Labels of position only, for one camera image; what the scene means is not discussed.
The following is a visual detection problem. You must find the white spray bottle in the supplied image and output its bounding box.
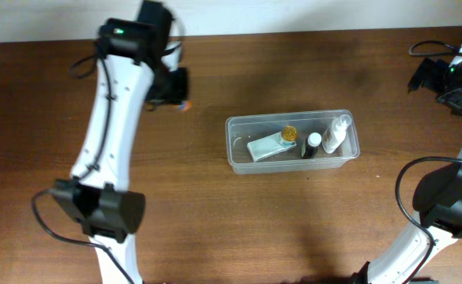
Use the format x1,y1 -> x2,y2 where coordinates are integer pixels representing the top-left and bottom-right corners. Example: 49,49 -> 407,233
322,114 -> 352,154

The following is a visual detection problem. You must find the white green medicine box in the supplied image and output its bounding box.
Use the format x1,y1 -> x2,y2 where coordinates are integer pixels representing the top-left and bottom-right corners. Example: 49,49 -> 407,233
247,132 -> 297,163

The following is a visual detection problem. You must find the clear plastic container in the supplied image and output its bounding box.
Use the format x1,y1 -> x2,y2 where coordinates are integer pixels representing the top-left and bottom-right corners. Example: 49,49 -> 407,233
226,110 -> 360,174

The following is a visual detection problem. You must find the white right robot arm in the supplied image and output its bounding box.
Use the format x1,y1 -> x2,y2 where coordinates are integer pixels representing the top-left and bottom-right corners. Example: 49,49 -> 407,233
348,44 -> 462,284

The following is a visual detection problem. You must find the dark bottle white cap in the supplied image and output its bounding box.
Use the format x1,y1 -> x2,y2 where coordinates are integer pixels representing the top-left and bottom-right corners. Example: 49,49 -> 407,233
301,133 -> 321,159

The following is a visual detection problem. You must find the orange Redoxon tablet tube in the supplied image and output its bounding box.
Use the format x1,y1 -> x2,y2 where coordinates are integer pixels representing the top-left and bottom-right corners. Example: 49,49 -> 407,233
178,101 -> 193,112

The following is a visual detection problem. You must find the small gold-lidded balm jar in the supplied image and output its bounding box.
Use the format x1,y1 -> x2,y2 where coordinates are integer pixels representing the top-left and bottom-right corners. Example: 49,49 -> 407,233
280,125 -> 298,147

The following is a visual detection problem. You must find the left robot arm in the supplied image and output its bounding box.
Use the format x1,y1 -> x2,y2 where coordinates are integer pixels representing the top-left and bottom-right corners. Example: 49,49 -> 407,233
48,1 -> 189,283

